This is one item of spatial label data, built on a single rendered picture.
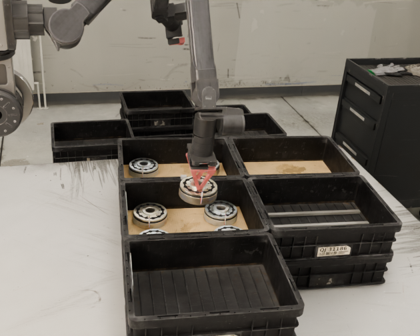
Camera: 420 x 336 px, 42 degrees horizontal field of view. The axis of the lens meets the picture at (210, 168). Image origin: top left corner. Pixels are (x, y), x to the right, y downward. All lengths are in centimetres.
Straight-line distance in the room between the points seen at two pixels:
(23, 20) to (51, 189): 93
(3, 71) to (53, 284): 63
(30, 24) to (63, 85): 334
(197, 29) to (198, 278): 65
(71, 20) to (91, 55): 328
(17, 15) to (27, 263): 78
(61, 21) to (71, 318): 77
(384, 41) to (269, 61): 114
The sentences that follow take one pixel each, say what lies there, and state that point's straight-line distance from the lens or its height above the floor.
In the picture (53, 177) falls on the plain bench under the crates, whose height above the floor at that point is 70.
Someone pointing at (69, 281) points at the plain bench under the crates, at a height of 70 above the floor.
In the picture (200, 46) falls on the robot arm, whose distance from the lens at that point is 138.
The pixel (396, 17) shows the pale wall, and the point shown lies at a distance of 544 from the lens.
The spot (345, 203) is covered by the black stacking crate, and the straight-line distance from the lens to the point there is 190.
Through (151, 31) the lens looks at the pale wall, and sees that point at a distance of 460.
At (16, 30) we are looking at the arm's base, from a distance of 133.
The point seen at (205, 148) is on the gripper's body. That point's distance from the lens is 139.
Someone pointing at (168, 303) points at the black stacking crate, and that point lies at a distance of 140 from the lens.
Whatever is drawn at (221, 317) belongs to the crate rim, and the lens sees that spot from 124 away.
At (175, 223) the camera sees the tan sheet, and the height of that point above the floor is 83.
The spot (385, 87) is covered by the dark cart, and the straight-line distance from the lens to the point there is 293.
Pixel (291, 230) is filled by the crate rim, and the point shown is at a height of 93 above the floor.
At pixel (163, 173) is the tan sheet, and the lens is 193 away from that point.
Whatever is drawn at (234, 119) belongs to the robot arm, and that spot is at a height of 123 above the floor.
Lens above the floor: 178
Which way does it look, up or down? 29 degrees down
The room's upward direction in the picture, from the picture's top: 5 degrees clockwise
